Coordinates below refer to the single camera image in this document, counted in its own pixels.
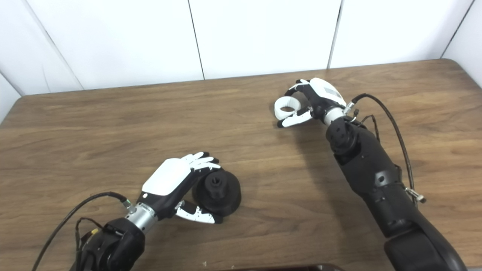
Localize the thin wire on left arm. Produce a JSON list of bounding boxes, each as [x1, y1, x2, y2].
[[75, 217, 104, 251]]

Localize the round black part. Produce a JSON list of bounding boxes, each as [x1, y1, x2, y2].
[[192, 168, 242, 218]]

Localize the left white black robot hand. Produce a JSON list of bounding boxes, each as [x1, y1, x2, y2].
[[125, 152, 223, 234]]

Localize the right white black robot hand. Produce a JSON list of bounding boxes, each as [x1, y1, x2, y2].
[[277, 78, 348, 128]]

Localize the thin wire on right arm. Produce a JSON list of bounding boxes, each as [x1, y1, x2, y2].
[[352, 109, 381, 142]]

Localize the white ring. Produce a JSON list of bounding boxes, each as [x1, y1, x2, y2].
[[274, 96, 302, 121]]

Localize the thin wire on arm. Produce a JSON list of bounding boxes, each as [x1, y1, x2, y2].
[[75, 217, 104, 251], [352, 109, 381, 142]]

